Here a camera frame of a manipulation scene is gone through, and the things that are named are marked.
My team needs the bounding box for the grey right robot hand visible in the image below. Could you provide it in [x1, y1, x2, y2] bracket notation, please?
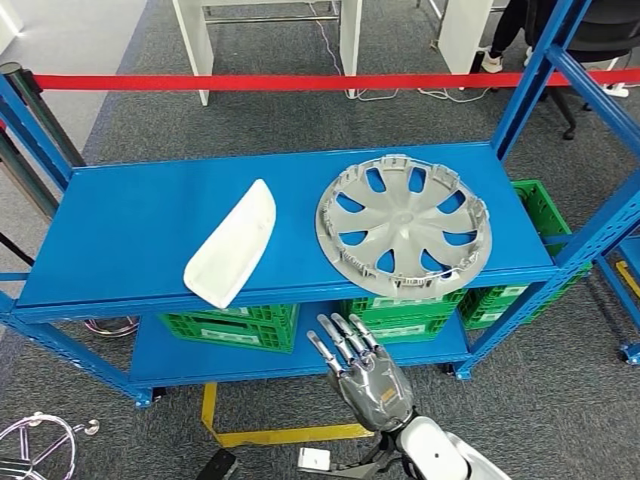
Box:
[306, 313, 416, 433]

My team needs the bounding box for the silver plastic wheel cover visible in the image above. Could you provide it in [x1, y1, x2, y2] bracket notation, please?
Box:
[315, 154, 494, 299]

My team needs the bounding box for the white curved plastic part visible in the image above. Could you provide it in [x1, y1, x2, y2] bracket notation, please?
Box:
[183, 178, 278, 311]

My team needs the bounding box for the red barrier belt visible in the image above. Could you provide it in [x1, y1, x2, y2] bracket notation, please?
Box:
[32, 68, 640, 93]

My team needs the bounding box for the black round stool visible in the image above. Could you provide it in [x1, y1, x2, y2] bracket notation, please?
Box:
[0, 411, 101, 480]

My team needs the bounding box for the white desk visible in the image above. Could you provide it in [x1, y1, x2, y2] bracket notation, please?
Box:
[437, 0, 494, 75]
[172, 0, 364, 107]

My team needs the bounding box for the person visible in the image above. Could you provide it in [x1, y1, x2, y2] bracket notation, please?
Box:
[482, 0, 534, 74]

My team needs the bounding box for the black office chair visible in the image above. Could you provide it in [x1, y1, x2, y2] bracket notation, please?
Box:
[525, 0, 640, 142]

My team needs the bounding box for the black pole floor stand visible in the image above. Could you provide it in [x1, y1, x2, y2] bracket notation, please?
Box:
[0, 231, 36, 268]

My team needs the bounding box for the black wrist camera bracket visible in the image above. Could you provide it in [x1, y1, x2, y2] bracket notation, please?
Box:
[327, 433, 416, 480]

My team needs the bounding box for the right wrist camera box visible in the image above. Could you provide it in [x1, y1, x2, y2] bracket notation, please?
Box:
[297, 447, 334, 473]

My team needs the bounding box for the white cable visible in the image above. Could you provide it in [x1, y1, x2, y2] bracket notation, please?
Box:
[307, 0, 401, 102]
[417, 86, 496, 105]

